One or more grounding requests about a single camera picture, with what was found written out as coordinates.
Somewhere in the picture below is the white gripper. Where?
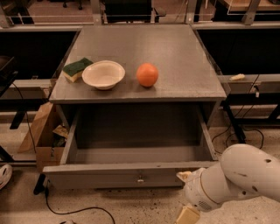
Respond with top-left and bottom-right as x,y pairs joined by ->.
174,167 -> 222,224

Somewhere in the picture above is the grey top drawer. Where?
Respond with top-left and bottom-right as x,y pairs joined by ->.
44,103 -> 217,189

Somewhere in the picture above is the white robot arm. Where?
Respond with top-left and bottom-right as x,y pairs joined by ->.
174,143 -> 280,224

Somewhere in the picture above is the grey drawer cabinet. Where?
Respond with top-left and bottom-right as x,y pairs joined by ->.
50,24 -> 226,127

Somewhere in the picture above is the orange ball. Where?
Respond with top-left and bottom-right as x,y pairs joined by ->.
136,63 -> 158,88

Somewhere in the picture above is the yellow foam scrap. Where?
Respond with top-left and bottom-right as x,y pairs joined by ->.
229,73 -> 245,81

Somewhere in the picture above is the white bowl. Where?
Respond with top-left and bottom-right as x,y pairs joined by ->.
82,60 -> 125,90

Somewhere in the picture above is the cardboard box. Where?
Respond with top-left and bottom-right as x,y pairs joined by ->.
17,102 -> 64,172

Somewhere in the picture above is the green yellow sponge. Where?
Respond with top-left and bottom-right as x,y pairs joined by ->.
62,58 -> 93,82

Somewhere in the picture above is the white shoe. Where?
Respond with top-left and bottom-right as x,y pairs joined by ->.
0,164 -> 12,190

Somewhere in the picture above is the black office chair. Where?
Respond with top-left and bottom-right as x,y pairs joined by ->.
102,0 -> 166,24

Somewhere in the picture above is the black floor cable right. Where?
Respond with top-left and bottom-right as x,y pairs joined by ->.
211,122 -> 265,156

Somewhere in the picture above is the black floor cable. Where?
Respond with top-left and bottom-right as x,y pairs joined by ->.
44,186 -> 116,224
211,122 -> 265,156

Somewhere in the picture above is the black floor cable front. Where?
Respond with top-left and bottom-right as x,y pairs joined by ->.
44,186 -> 116,224

